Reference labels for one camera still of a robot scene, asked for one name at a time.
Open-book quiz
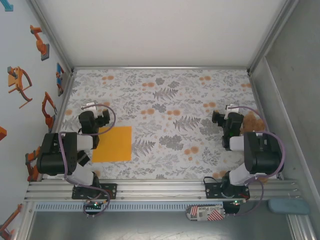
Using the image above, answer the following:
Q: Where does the orange paper sheet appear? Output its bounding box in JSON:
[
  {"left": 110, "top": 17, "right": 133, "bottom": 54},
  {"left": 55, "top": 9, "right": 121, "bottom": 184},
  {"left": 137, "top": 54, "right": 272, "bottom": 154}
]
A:
[{"left": 91, "top": 126, "right": 133, "bottom": 163}]

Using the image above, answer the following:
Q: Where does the brown teddy bear plush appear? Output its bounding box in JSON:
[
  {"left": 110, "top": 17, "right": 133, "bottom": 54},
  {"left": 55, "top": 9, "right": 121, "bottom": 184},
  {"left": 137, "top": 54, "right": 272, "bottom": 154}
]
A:
[{"left": 239, "top": 111, "right": 272, "bottom": 185}]

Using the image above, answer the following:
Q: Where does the floral printed tablecloth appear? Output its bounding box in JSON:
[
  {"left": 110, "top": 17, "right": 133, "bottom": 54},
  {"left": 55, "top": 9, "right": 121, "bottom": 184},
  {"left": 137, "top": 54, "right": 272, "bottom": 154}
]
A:
[{"left": 47, "top": 68, "right": 280, "bottom": 181}]

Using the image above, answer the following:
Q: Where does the blue-grey oval pad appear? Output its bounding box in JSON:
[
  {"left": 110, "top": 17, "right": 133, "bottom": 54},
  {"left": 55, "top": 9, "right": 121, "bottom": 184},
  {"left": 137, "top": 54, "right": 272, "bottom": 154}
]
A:
[{"left": 268, "top": 198, "right": 310, "bottom": 215}]

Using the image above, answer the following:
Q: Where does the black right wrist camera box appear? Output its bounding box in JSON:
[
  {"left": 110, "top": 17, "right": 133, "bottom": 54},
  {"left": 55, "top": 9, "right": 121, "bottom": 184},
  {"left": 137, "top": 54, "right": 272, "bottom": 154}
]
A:
[{"left": 211, "top": 109, "right": 226, "bottom": 127}]

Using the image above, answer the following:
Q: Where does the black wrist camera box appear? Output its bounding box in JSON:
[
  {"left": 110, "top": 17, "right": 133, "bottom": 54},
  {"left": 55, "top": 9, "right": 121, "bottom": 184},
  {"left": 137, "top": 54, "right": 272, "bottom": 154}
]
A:
[
  {"left": 211, "top": 109, "right": 226, "bottom": 127},
  {"left": 99, "top": 109, "right": 111, "bottom": 126}
]

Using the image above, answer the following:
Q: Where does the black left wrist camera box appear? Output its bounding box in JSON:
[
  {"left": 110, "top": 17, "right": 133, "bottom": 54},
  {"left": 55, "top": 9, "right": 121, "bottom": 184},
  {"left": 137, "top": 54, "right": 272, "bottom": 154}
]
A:
[{"left": 99, "top": 109, "right": 111, "bottom": 126}]

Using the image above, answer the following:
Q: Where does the aluminium frame bar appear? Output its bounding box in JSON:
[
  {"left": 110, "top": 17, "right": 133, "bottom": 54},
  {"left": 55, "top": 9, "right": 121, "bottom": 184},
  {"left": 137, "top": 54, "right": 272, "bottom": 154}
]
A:
[
  {"left": 13, "top": 201, "right": 36, "bottom": 240},
  {"left": 40, "top": 70, "right": 77, "bottom": 181},
  {"left": 248, "top": 71, "right": 284, "bottom": 181},
  {"left": 286, "top": 214, "right": 315, "bottom": 240}
]

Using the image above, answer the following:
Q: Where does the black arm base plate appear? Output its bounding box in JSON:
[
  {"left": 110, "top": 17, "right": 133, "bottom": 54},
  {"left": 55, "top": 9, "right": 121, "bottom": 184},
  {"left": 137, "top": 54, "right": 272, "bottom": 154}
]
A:
[
  {"left": 71, "top": 183, "right": 118, "bottom": 200},
  {"left": 204, "top": 182, "right": 250, "bottom": 200}
]

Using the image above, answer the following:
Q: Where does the aluminium frame crossbar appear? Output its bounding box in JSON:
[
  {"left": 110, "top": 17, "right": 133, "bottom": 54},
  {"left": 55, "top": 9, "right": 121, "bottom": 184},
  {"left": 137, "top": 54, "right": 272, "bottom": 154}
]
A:
[{"left": 72, "top": 65, "right": 251, "bottom": 71}]

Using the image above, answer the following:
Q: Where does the aluminium frame post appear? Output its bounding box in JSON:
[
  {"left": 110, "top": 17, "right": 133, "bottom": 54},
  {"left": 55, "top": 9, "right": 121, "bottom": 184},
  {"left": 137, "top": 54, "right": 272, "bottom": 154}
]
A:
[
  {"left": 27, "top": 0, "right": 75, "bottom": 76},
  {"left": 246, "top": 0, "right": 301, "bottom": 75}
]

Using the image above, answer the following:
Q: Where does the aluminium mounting rail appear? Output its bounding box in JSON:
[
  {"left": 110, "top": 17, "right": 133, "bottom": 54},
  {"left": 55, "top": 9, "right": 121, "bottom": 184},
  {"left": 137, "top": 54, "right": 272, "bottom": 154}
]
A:
[{"left": 24, "top": 178, "right": 301, "bottom": 202}]

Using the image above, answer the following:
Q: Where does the white slotted cable duct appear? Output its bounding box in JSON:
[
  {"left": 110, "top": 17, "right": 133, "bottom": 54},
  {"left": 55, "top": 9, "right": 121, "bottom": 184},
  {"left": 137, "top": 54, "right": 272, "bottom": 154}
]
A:
[{"left": 34, "top": 202, "right": 225, "bottom": 211}]

